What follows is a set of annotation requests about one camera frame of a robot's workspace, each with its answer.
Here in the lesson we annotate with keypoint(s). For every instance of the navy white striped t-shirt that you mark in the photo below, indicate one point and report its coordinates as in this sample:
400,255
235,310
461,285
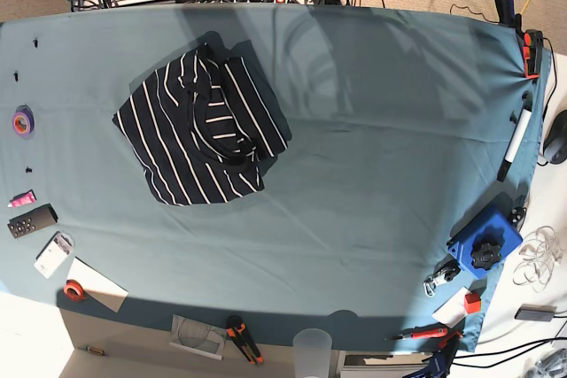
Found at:
205,126

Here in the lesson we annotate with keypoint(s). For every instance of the translucent plastic cup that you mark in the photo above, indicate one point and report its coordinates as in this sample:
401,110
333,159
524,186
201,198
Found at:
312,350

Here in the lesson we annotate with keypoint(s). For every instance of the clear plastic bag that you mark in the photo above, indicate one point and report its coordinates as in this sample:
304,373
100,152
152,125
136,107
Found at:
197,337

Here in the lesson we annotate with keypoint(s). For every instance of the metal carabiner clip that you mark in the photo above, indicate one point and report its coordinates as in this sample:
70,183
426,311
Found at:
441,277

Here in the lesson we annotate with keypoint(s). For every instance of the blue box with black knob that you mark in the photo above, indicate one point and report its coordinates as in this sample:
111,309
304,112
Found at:
489,237

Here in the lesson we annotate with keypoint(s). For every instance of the white paper sheet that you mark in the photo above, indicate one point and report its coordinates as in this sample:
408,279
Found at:
94,284

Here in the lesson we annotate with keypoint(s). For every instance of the white card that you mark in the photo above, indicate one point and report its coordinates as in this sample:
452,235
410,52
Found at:
453,311

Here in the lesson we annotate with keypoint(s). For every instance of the red orange screwdriver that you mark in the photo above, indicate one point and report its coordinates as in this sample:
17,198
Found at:
428,333

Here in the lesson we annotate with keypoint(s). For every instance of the small red cube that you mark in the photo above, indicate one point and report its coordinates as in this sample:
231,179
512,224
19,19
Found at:
472,303

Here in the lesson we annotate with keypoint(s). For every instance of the red tape roll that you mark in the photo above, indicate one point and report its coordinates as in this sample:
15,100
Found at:
74,291

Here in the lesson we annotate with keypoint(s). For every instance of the black white marker pen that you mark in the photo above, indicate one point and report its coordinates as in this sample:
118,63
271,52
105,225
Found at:
517,137

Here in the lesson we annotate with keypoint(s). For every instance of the pink tube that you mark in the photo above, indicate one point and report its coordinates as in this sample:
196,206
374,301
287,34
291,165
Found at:
22,199

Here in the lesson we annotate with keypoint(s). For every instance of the purple tape roll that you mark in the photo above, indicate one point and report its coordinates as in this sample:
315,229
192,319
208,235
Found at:
23,121

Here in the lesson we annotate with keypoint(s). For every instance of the black remote control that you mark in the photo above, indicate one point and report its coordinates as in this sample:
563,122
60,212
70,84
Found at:
39,218

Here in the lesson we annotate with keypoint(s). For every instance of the black computer mouse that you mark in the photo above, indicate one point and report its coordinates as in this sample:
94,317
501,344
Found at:
555,144

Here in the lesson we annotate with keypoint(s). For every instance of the orange black clamp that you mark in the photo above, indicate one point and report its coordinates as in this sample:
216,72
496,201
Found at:
532,47

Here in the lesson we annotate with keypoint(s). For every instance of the grey small box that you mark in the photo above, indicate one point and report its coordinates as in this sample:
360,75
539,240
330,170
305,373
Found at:
535,313

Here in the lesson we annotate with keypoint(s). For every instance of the blue black scissors handle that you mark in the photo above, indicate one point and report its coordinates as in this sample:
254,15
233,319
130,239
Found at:
439,363

